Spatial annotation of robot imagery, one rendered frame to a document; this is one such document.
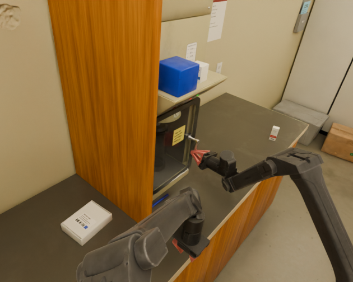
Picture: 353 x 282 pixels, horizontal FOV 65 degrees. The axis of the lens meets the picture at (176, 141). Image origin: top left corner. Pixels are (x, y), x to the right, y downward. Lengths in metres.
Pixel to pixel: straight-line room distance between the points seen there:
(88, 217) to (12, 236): 0.29
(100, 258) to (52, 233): 0.85
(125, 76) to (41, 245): 0.72
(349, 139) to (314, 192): 3.00
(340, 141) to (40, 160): 3.21
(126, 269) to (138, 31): 0.59
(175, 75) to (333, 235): 0.59
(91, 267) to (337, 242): 0.57
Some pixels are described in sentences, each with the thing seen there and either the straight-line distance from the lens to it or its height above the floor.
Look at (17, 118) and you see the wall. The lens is 1.22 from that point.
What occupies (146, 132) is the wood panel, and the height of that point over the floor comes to 1.41.
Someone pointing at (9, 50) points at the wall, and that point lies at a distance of 1.13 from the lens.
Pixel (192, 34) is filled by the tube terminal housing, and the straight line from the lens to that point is 1.03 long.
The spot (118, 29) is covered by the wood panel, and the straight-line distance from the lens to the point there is 0.84.
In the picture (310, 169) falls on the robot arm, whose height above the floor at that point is 1.49.
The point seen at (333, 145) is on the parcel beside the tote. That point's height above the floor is 0.14.
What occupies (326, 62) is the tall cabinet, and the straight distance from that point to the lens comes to 3.89.
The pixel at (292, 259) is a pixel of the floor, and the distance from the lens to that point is 2.49.
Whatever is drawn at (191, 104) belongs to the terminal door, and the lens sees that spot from 1.15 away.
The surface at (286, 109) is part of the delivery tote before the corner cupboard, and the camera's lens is 3.83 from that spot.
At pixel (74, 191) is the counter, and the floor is 0.94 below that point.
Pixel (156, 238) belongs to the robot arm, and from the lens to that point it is 0.41.
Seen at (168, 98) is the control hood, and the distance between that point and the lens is 0.87.
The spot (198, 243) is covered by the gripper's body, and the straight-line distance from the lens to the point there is 0.87.
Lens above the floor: 1.90
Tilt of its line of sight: 35 degrees down
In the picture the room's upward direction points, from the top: 6 degrees clockwise
